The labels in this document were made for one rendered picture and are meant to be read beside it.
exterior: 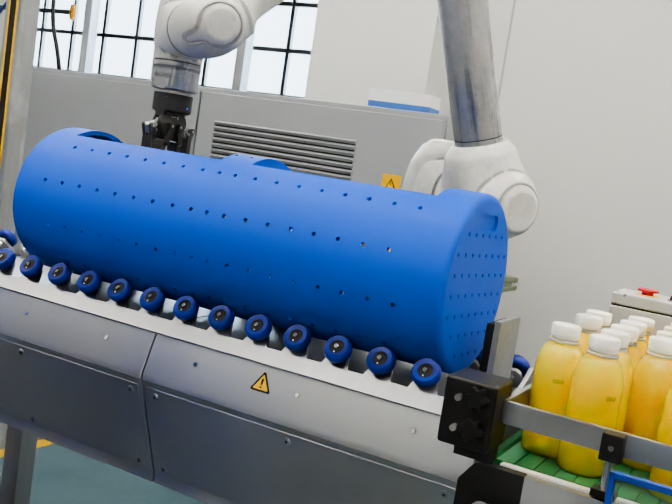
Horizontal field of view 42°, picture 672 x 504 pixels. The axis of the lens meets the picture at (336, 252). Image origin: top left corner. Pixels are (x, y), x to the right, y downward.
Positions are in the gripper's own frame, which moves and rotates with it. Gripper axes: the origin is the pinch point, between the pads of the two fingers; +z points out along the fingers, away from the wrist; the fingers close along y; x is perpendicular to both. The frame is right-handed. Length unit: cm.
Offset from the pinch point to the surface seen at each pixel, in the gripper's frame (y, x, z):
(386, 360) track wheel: 17, 61, 15
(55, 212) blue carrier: 19.8, -6.8, 4.7
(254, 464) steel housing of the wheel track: 16, 41, 38
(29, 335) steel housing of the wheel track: 19.5, -9.7, 28.4
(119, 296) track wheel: 17.3, 8.5, 17.1
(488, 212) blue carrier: 6, 69, -9
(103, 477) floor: -100, -90, 113
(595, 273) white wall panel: -270, 31, 21
